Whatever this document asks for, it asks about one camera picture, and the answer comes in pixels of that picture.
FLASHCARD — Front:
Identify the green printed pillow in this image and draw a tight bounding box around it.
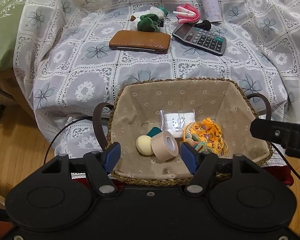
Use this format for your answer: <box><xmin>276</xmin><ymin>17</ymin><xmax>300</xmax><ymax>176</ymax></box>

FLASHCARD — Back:
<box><xmin>0</xmin><ymin>0</ymin><xmax>34</xmax><ymax>72</ymax></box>

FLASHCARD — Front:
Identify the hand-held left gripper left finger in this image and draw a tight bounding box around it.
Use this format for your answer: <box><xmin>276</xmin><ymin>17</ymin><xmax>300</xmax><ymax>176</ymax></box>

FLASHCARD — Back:
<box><xmin>41</xmin><ymin>142</ymin><xmax>122</xmax><ymax>197</ymax></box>

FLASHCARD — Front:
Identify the grey calculator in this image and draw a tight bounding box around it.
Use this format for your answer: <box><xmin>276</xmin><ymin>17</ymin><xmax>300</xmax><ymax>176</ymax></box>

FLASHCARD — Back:
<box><xmin>172</xmin><ymin>23</ymin><xmax>227</xmax><ymax>57</ymax></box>

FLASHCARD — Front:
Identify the green plush toy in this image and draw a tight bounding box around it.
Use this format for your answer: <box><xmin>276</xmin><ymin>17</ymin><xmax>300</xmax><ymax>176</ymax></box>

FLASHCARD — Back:
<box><xmin>137</xmin><ymin>14</ymin><xmax>161</xmax><ymax>32</ymax></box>

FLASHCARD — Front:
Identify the orange drawstring pouch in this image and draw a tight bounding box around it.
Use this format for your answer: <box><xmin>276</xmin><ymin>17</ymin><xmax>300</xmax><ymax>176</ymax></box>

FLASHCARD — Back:
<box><xmin>182</xmin><ymin>118</ymin><xmax>228</xmax><ymax>157</ymax></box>

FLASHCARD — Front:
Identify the purple water bottle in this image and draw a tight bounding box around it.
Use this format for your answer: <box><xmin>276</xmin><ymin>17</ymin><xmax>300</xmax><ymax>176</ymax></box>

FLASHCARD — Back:
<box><xmin>195</xmin><ymin>0</ymin><xmax>222</xmax><ymax>22</ymax></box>

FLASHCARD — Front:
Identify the grey floral lace tablecloth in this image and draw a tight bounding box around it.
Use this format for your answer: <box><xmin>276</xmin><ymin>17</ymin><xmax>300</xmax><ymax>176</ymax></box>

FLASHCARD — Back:
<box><xmin>14</xmin><ymin>0</ymin><xmax>300</xmax><ymax>167</ymax></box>

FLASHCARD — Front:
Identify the woven basket with fabric liner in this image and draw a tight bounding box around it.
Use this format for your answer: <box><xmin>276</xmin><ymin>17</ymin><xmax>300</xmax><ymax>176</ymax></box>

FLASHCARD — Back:
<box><xmin>93</xmin><ymin>78</ymin><xmax>274</xmax><ymax>187</ymax></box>

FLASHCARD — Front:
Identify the red cloth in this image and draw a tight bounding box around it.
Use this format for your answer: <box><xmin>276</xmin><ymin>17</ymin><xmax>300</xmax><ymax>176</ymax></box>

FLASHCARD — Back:
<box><xmin>261</xmin><ymin>164</ymin><xmax>294</xmax><ymax>187</ymax></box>

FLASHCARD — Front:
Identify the beige tape roll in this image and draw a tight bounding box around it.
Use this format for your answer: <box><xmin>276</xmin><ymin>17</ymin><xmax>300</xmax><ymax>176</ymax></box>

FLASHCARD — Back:
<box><xmin>150</xmin><ymin>130</ymin><xmax>179</xmax><ymax>162</ymax></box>

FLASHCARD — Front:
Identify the black cable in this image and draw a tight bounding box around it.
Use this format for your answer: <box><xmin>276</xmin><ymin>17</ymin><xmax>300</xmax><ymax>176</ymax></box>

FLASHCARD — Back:
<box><xmin>269</xmin><ymin>142</ymin><xmax>300</xmax><ymax>183</ymax></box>
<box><xmin>45</xmin><ymin>117</ymin><xmax>94</xmax><ymax>163</ymax></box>

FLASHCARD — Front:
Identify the white packet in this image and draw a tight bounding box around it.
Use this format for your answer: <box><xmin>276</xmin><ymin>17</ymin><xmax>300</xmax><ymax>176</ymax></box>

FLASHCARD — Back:
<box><xmin>159</xmin><ymin>109</ymin><xmax>196</xmax><ymax>139</ymax></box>

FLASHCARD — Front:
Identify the cream mushroom-shaped sponge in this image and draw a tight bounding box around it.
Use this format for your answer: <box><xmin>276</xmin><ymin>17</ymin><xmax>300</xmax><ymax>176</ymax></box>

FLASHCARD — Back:
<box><xmin>136</xmin><ymin>127</ymin><xmax>162</xmax><ymax>157</ymax></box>

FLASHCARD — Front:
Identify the black rounded sponge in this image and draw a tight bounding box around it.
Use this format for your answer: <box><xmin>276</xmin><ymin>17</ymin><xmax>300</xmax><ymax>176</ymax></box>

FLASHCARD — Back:
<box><xmin>195</xmin><ymin>19</ymin><xmax>212</xmax><ymax>30</ymax></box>

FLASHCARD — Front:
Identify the brown leather wallet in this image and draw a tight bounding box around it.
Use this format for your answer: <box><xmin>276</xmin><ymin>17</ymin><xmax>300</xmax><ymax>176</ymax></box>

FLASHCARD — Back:
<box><xmin>109</xmin><ymin>30</ymin><xmax>171</xmax><ymax>55</ymax></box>

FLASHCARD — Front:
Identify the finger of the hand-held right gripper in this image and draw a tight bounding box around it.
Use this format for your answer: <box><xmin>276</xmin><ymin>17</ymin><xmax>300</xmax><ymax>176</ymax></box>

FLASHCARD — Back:
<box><xmin>250</xmin><ymin>118</ymin><xmax>300</xmax><ymax>161</ymax></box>

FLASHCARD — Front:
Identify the white plush toy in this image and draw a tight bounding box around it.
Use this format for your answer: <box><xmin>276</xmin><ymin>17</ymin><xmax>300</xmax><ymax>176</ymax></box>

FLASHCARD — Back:
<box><xmin>130</xmin><ymin>6</ymin><xmax>165</xmax><ymax>29</ymax></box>

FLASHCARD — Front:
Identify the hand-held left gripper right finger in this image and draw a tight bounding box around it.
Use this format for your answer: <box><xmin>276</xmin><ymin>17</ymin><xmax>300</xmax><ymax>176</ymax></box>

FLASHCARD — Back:
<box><xmin>180</xmin><ymin>142</ymin><xmax>262</xmax><ymax>195</ymax></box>

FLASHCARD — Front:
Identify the pink striped cloth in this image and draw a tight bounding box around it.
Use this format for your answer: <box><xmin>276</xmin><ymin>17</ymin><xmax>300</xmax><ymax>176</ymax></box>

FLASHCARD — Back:
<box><xmin>173</xmin><ymin>3</ymin><xmax>200</xmax><ymax>24</ymax></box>

